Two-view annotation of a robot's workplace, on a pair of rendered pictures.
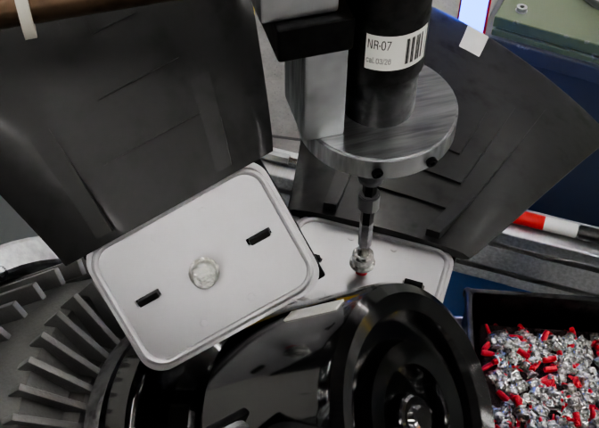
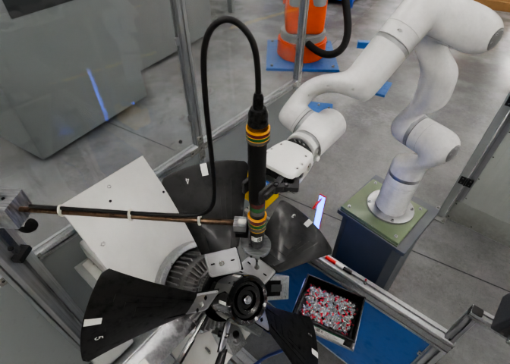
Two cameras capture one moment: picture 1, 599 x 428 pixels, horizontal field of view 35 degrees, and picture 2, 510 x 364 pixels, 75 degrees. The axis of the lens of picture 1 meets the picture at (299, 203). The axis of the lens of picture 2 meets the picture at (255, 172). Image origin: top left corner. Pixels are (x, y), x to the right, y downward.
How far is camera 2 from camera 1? 0.48 m
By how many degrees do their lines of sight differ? 16
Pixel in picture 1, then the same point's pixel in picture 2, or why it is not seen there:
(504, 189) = (294, 260)
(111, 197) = (210, 246)
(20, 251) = not seen: hidden behind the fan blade
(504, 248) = (325, 265)
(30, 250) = not seen: hidden behind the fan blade
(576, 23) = (361, 214)
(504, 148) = (300, 250)
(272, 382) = (225, 285)
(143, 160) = (217, 241)
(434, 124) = (263, 251)
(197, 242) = (222, 257)
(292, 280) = (236, 268)
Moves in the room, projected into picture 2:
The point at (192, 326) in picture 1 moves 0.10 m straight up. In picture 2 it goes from (218, 271) to (215, 249)
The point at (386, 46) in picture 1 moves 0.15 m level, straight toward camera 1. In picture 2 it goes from (253, 238) to (220, 292)
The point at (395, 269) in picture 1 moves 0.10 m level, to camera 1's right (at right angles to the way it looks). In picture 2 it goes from (262, 270) to (298, 283)
